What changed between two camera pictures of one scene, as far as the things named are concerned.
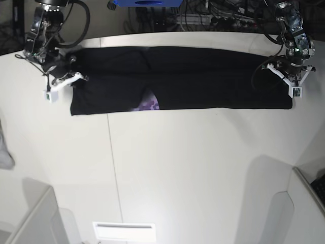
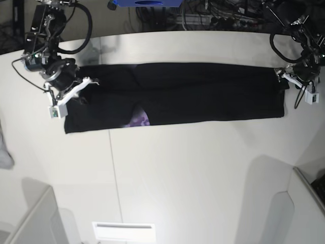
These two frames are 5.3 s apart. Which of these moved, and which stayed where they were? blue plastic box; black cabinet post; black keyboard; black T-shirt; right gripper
Moved: right gripper; black T-shirt
Stayed: black cabinet post; black keyboard; blue plastic box
